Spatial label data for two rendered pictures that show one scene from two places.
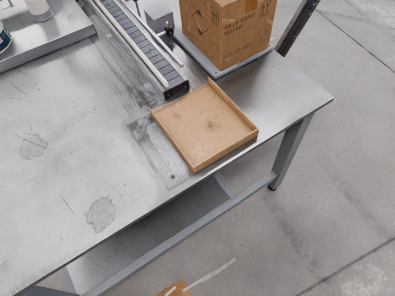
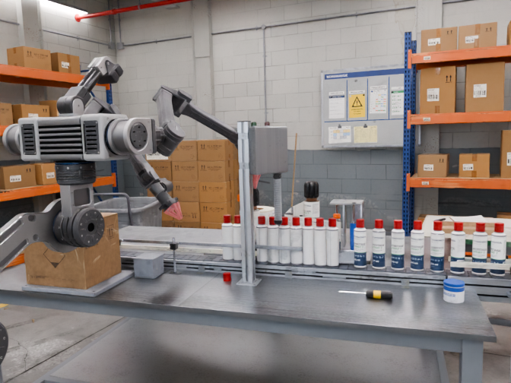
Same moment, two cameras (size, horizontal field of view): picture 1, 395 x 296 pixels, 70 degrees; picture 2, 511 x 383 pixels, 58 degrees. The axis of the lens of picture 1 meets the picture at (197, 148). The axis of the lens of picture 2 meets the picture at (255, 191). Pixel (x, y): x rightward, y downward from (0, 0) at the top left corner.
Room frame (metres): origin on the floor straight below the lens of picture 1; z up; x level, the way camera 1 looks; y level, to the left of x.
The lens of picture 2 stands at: (2.95, -0.94, 1.45)
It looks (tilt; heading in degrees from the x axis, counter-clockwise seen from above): 7 degrees down; 136
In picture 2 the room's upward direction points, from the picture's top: 2 degrees counter-clockwise
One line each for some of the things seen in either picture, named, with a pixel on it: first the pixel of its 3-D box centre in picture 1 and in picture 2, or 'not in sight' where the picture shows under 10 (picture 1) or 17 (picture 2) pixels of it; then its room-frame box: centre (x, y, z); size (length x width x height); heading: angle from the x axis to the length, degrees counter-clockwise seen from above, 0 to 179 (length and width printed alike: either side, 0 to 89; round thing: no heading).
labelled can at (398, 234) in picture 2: not in sight; (398, 245); (2.05, 0.74, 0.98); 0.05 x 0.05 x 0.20
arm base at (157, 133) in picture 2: not in sight; (150, 136); (1.53, -0.06, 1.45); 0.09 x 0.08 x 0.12; 21
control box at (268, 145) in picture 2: not in sight; (264, 150); (1.62, 0.42, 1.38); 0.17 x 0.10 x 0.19; 83
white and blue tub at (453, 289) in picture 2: not in sight; (453, 290); (2.30, 0.68, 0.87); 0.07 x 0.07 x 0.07
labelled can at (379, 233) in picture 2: not in sight; (379, 244); (1.98, 0.71, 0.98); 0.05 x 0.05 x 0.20
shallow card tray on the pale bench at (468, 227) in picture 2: not in sight; (468, 227); (1.85, 2.02, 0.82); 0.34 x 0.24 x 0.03; 27
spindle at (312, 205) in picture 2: not in sight; (311, 206); (1.35, 1.06, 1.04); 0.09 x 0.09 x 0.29
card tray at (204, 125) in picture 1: (201, 120); not in sight; (0.60, -0.02, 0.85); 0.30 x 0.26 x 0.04; 28
